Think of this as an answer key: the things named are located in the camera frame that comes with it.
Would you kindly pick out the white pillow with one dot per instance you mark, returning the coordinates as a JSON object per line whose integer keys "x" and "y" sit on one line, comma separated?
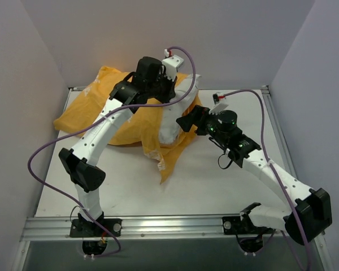
{"x": 169, "y": 129}

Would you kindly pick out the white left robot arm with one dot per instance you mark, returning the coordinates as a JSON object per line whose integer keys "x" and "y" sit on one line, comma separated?
{"x": 80, "y": 161}

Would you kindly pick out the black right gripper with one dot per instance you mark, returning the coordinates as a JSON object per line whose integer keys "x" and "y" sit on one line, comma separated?
{"x": 199, "y": 119}

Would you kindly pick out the yellow printed pillowcase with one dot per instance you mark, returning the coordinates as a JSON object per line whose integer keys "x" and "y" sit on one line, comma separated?
{"x": 142, "y": 127}

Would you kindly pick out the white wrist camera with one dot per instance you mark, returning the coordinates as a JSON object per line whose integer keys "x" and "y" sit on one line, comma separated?
{"x": 172, "y": 64}
{"x": 220, "y": 103}

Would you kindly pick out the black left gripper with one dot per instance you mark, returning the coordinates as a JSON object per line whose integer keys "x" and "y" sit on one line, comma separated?
{"x": 168, "y": 90}

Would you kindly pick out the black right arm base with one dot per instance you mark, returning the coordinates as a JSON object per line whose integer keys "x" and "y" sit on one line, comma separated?
{"x": 248, "y": 236}

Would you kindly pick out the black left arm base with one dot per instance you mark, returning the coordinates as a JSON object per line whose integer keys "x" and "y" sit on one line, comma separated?
{"x": 81, "y": 228}

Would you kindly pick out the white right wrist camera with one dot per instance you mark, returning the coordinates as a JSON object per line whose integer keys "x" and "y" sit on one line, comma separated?
{"x": 220, "y": 103}

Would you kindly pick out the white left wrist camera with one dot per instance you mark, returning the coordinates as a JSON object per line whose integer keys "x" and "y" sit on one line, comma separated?
{"x": 172, "y": 64}

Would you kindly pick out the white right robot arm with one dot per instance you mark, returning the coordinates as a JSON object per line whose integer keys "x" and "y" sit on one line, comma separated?
{"x": 309, "y": 211}

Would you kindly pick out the aluminium front frame rail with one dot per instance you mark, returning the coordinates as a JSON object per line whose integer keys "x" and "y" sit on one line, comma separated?
{"x": 132, "y": 227}

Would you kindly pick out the aluminium table edge rail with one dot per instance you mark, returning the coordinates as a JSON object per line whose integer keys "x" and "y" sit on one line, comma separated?
{"x": 279, "y": 135}

